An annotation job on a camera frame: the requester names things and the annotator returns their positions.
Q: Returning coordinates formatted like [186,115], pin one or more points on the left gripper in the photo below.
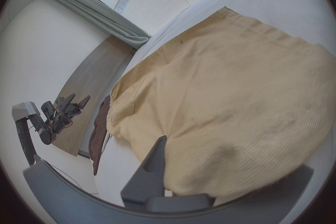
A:
[68,110]

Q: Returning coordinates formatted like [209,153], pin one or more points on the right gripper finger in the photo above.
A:
[149,178]

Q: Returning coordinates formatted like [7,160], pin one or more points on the tan shorts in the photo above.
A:
[223,86]

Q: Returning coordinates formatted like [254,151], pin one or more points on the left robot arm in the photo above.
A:
[46,133]

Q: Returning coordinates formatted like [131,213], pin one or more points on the brown shorts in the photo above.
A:
[98,125]

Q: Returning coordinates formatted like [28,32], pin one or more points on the grey-green curtain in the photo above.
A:
[99,15]

